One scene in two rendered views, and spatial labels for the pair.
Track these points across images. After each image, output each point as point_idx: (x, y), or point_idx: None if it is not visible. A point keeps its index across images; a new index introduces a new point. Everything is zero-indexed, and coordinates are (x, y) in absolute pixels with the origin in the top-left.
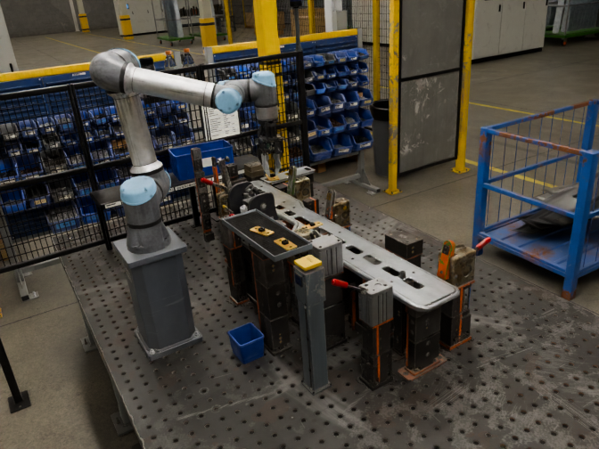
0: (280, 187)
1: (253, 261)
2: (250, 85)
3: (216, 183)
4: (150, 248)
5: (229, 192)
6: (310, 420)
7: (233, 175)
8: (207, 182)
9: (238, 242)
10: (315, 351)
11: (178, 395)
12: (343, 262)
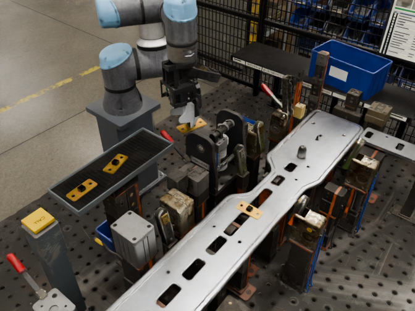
0: (361, 152)
1: None
2: (162, 6)
3: (273, 98)
4: (104, 108)
5: (218, 113)
6: None
7: (347, 104)
8: (264, 91)
9: None
10: (53, 288)
11: (62, 214)
12: (155, 264)
